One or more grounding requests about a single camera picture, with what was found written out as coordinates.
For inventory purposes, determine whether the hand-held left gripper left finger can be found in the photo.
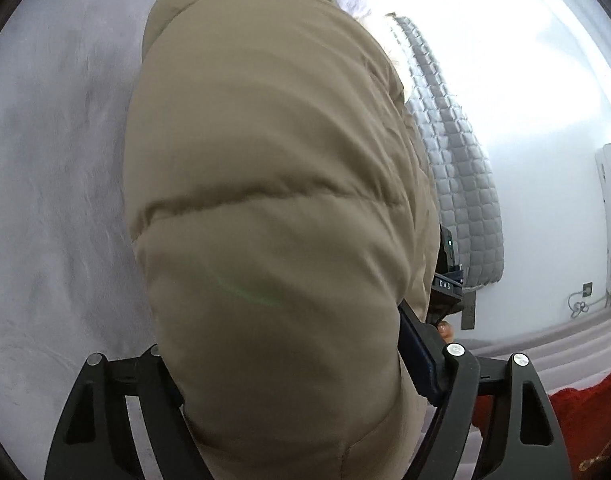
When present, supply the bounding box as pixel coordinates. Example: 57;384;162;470
44;344;206;480

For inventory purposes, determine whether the grey quilted headboard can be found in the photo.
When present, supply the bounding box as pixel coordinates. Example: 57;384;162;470
385;12;506;292

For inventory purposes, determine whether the beige puffer jacket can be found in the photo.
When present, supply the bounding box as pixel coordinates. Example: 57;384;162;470
122;0;442;480

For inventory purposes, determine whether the red knitted cloth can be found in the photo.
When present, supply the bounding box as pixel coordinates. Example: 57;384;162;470
548;367;611;480

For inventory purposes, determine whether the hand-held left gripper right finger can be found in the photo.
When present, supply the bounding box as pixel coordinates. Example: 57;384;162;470
395;301;572;480

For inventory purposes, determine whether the white cable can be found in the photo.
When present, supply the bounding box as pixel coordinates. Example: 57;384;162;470
567;285;611;319

